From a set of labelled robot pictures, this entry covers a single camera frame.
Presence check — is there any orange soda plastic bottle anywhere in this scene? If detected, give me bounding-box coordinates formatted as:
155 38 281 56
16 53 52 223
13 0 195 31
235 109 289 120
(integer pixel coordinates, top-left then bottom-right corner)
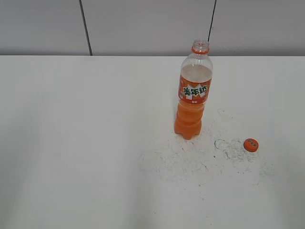
174 40 213 139

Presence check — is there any orange bottle cap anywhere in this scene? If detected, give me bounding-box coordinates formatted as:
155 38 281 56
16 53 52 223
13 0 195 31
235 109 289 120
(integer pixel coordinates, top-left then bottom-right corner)
243 138 259 153

